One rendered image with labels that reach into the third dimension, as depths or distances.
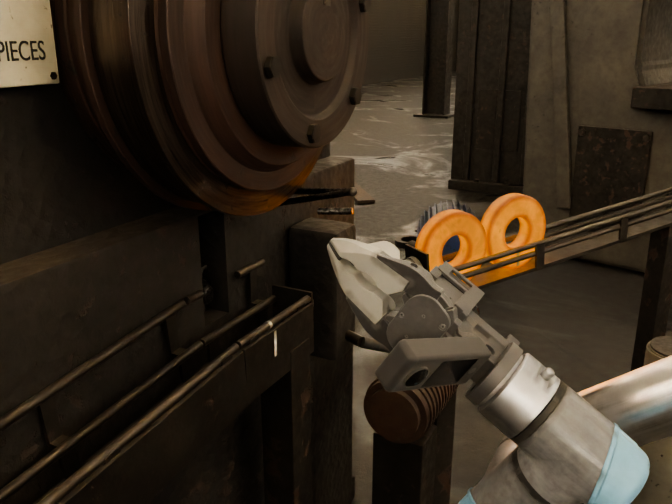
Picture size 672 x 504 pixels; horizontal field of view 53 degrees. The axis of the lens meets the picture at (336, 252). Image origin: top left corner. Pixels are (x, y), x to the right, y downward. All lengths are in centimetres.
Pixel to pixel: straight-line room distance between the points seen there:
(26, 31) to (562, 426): 66
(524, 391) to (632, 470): 11
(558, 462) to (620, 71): 289
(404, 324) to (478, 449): 138
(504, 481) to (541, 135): 300
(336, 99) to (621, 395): 50
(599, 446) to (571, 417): 3
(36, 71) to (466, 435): 160
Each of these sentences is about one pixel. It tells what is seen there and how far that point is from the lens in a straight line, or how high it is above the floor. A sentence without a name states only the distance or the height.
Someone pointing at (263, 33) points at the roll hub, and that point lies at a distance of 76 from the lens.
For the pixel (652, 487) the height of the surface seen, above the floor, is 23.
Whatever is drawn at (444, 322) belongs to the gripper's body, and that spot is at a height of 86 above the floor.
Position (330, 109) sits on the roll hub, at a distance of 90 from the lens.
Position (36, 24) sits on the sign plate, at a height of 112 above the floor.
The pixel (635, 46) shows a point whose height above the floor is 106.
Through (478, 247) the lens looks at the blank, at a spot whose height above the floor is 71.
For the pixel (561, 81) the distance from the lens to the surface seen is 353.
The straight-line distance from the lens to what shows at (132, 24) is 73.
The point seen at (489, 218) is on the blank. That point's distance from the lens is 140.
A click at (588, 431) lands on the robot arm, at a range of 67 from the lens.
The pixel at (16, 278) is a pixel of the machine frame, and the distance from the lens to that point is 78.
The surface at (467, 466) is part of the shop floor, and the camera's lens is 196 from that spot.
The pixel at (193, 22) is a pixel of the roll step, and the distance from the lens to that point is 76.
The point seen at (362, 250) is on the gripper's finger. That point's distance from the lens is 66.
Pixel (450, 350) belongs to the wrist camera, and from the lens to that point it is 62.
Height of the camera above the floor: 111
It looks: 18 degrees down
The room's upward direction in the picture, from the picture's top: straight up
